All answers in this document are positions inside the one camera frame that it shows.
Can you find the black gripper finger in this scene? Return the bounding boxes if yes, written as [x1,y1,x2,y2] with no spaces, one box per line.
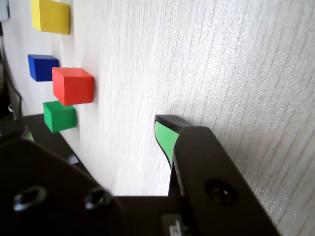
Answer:
[154,114,281,236]
[0,126,124,236]

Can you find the red wooden cube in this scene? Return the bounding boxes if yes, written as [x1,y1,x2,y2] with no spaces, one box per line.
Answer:
[52,67,95,107]

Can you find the green wooden cube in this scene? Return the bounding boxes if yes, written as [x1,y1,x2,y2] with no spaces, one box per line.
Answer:
[42,101,76,133]

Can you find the blue wooden cube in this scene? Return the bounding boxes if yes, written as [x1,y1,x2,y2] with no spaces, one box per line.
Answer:
[28,54,60,82]

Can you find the yellow wooden cube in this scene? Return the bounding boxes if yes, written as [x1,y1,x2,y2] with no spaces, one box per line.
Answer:
[31,0,70,35]

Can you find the grey box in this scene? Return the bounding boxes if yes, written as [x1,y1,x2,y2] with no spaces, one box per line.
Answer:
[0,0,10,21]

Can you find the black cable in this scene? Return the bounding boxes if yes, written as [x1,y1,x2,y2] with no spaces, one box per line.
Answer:
[1,41,23,116]

